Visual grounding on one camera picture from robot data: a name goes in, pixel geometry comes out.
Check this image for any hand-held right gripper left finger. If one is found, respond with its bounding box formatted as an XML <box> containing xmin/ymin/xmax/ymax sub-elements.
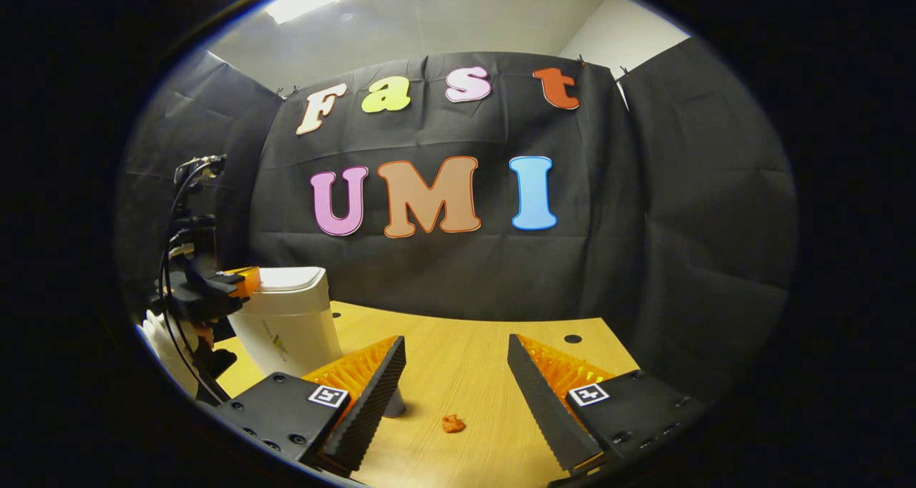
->
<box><xmin>216</xmin><ymin>335</ymin><xmax>407</xmax><ymax>473</ymax></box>

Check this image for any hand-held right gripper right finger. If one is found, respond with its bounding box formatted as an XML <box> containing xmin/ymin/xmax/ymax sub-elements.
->
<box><xmin>507</xmin><ymin>333</ymin><xmax>706</xmax><ymax>474</ymax></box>

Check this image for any white desktop garbage bin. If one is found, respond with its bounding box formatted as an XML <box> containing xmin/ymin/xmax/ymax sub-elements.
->
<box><xmin>228</xmin><ymin>266</ymin><xmax>344</xmax><ymax>378</ymax></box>

